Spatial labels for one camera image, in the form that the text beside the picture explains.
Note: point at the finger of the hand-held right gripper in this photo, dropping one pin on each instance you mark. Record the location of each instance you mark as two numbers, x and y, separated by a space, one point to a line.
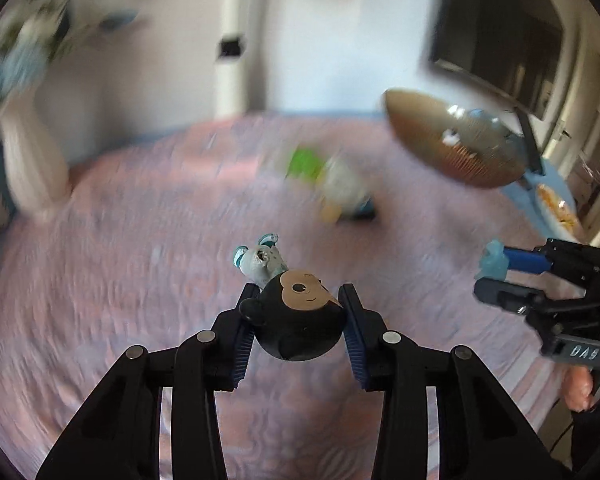
522 259
500 295

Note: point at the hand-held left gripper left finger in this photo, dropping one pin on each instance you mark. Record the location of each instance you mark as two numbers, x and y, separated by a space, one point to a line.
242 345

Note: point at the pink floral blanket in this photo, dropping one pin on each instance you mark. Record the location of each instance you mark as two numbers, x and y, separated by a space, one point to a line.
130 285

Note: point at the grey teal figurine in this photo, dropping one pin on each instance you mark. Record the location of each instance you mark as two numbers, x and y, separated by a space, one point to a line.
257 262

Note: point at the small yellow toy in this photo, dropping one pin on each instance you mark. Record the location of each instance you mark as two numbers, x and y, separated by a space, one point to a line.
330 212

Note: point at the green plastic toy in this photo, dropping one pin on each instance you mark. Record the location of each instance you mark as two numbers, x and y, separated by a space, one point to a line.
305 162

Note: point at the person's right hand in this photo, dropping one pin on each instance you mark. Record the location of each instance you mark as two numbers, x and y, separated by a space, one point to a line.
577 387

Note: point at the amber glass bowl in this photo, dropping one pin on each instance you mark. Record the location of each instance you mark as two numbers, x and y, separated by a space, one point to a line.
455 155

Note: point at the black television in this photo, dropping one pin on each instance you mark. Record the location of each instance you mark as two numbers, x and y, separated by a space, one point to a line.
505 35

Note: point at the pile of orange slices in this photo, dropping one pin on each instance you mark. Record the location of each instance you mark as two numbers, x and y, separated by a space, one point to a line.
555 205

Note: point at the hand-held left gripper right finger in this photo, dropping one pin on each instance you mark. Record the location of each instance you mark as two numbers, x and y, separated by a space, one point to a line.
355 345

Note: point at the black mouse head toy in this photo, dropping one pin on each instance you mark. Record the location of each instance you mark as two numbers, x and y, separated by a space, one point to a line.
300 330

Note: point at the light blue toy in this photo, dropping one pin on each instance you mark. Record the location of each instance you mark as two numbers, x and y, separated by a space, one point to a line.
492 262

